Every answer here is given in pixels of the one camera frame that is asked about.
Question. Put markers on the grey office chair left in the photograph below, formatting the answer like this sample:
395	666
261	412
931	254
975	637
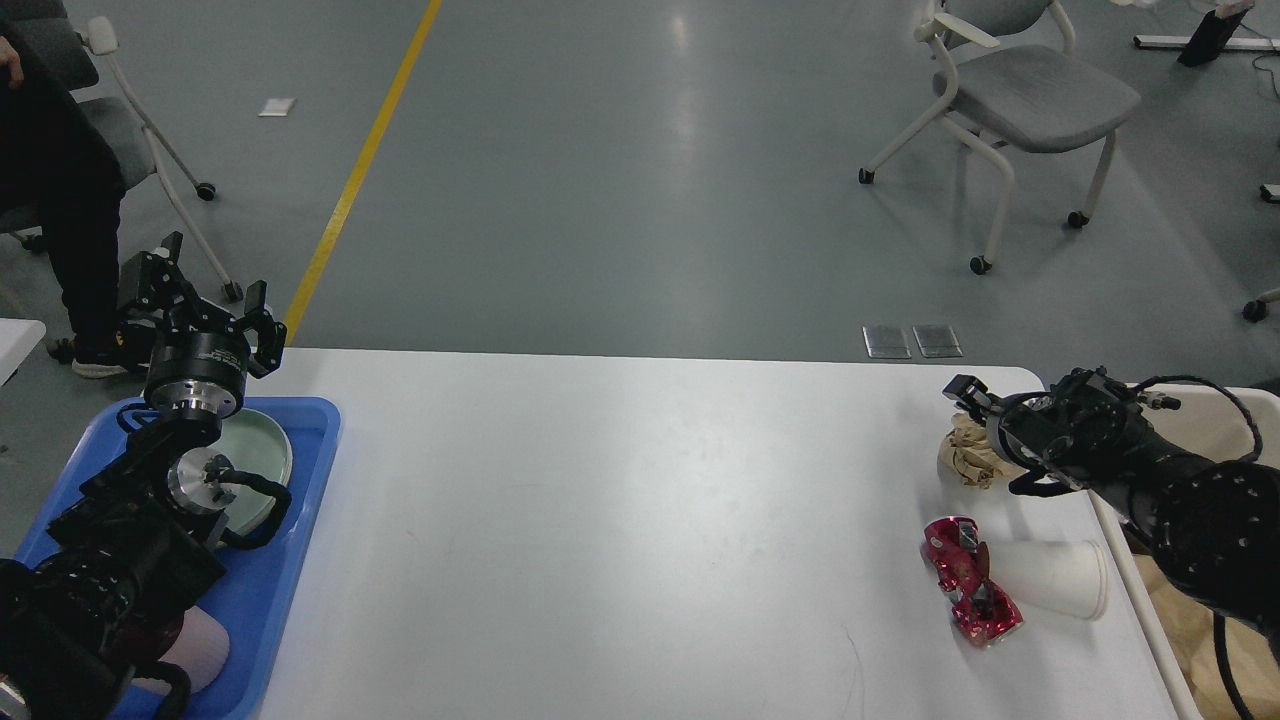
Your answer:
122	121

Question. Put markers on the person's hand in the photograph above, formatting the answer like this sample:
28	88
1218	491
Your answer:
11	62

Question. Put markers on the green plate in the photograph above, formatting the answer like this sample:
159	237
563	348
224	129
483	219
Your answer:
255	443

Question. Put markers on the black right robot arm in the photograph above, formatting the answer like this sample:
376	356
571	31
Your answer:
1211	526

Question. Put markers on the metal floor plate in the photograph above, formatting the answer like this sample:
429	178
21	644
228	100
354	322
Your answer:
937	340
886	342

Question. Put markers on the blue plastic tray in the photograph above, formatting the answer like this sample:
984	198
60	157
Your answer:
253	599

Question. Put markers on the person in dark clothes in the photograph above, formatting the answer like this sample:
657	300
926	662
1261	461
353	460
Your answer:
55	162

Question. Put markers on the lying white paper cup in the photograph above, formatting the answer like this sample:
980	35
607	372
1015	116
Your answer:
1065	577

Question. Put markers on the red foil wrapper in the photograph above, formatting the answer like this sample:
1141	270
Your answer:
982	610

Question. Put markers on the left metal floor plate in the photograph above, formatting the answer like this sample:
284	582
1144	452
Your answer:
886	342

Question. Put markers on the brown paper napkin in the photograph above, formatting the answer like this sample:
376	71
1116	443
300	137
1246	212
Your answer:
967	458

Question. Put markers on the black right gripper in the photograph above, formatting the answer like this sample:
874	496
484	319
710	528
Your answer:
1016	424

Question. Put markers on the beige plastic bin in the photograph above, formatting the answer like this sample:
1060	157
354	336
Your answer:
1208	425

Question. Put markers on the white desk leg base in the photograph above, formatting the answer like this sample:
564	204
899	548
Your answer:
1215	35

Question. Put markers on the pink mug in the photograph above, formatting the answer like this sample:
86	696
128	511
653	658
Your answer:
196	643

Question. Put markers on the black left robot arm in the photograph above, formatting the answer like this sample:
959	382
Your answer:
137	550

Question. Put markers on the right metal floor plate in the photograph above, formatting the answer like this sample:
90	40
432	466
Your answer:
937	340

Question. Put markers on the grey chair right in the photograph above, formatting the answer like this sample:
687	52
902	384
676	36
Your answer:
1009	76

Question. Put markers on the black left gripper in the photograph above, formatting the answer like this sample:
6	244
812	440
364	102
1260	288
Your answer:
188	367

